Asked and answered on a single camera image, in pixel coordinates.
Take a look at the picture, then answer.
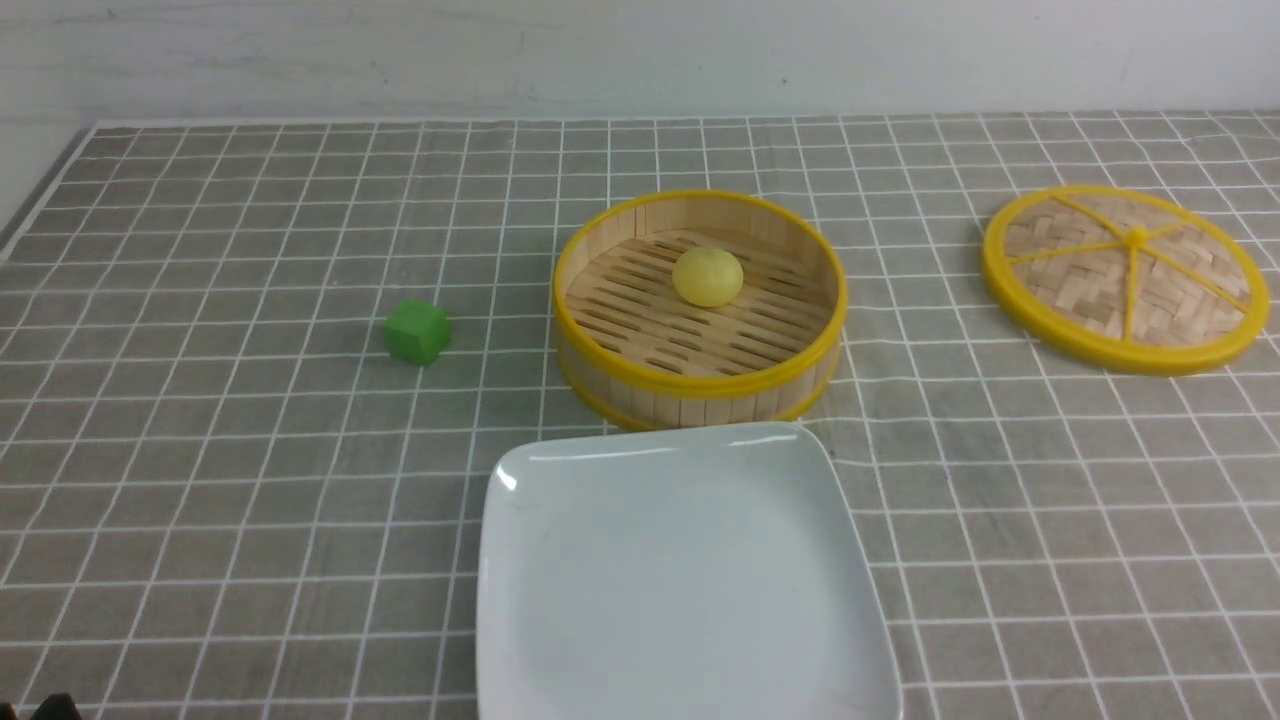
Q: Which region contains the white square plate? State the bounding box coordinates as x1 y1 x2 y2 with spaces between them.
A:
475 421 905 719

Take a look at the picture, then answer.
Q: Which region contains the green cube block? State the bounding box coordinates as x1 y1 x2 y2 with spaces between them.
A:
383 299 452 366

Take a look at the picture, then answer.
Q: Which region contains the bamboo steamer basket yellow rim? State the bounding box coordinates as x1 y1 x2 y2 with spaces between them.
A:
550 190 849 430

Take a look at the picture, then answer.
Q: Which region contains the yellow steamed bun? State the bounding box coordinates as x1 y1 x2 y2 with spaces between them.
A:
671 246 745 307

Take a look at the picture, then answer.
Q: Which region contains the woven bamboo steamer lid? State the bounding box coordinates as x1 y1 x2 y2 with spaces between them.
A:
980 184 1270 375

